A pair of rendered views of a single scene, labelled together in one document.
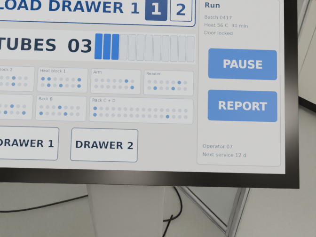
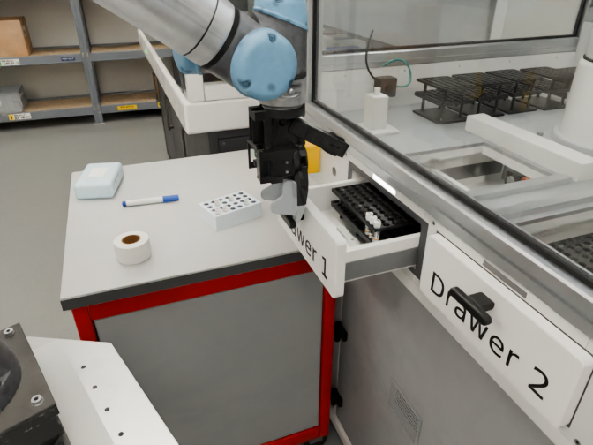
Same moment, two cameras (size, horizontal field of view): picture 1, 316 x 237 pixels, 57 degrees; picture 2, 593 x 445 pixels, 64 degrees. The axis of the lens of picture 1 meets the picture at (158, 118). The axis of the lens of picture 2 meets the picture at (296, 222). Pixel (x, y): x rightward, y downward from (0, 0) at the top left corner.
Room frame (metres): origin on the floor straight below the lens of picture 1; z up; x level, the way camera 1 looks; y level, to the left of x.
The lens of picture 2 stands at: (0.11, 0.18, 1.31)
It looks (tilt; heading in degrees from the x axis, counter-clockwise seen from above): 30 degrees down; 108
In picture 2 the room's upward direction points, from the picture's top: straight up
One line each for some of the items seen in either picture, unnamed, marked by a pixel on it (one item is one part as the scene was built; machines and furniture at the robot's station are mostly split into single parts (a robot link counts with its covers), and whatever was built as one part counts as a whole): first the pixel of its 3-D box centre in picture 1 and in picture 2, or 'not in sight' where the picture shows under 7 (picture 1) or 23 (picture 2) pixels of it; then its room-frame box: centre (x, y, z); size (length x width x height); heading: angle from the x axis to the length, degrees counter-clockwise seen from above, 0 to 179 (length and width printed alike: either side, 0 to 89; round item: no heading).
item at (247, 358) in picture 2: not in sight; (204, 316); (-0.48, 1.12, 0.38); 0.62 x 0.58 x 0.76; 128
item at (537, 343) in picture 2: not in sight; (488, 317); (0.21, 0.74, 0.87); 0.29 x 0.02 x 0.11; 128
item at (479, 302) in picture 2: not in sight; (476, 303); (0.19, 0.72, 0.91); 0.07 x 0.04 x 0.01; 128
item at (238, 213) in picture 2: not in sight; (230, 209); (-0.35, 1.08, 0.78); 0.12 x 0.08 x 0.04; 55
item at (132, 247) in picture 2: not in sight; (132, 247); (-0.47, 0.86, 0.78); 0.07 x 0.07 x 0.04
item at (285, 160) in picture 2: not in sight; (278, 141); (-0.14, 0.86, 1.05); 0.09 x 0.08 x 0.12; 38
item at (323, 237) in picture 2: not in sight; (306, 228); (-0.10, 0.89, 0.87); 0.29 x 0.02 x 0.11; 128
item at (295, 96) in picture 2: not in sight; (282, 91); (-0.13, 0.86, 1.13); 0.08 x 0.08 x 0.05
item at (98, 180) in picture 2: not in sight; (100, 179); (-0.75, 1.12, 0.78); 0.15 x 0.10 x 0.04; 115
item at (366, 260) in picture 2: not in sight; (404, 213); (0.06, 1.02, 0.86); 0.40 x 0.26 x 0.06; 38
